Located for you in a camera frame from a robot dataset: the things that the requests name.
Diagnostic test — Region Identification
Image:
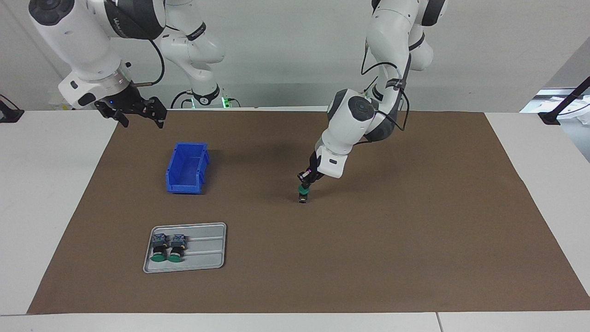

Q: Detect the blue plastic bin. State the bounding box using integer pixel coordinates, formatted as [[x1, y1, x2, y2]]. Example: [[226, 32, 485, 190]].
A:
[[165, 142, 210, 194]]

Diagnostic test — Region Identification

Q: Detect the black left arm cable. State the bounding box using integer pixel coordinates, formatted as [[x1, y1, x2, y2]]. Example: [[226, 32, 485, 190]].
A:
[[361, 39, 410, 146]]

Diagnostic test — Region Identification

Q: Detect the black base cable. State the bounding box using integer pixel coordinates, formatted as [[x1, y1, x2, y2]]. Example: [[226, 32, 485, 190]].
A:
[[170, 90, 194, 110]]

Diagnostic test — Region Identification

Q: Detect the brown table mat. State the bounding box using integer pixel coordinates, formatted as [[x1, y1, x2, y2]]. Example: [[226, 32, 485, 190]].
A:
[[28, 111, 590, 314]]

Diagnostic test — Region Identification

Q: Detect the black table clamp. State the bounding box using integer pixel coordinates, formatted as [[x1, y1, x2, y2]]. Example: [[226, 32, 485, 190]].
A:
[[0, 95, 24, 124]]

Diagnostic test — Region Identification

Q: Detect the white background object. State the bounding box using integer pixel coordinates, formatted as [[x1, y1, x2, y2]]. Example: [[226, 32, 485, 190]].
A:
[[521, 88, 590, 127]]

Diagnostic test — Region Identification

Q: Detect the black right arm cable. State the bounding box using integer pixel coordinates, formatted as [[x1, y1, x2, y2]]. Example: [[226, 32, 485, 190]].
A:
[[129, 39, 165, 88]]

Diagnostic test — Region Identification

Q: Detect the black slanted stand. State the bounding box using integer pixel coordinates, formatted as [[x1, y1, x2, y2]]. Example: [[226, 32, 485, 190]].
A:
[[538, 76, 590, 126]]

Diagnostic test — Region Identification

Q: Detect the silver metal tray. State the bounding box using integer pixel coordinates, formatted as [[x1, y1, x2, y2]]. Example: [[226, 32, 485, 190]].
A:
[[143, 223, 227, 273]]

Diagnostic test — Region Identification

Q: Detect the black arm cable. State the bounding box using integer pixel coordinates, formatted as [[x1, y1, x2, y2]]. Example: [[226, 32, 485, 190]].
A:
[[129, 39, 165, 88], [361, 39, 410, 146]]

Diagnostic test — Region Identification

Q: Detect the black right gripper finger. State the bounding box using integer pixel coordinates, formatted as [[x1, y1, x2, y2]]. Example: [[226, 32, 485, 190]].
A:
[[95, 105, 130, 128], [140, 96, 168, 129]]

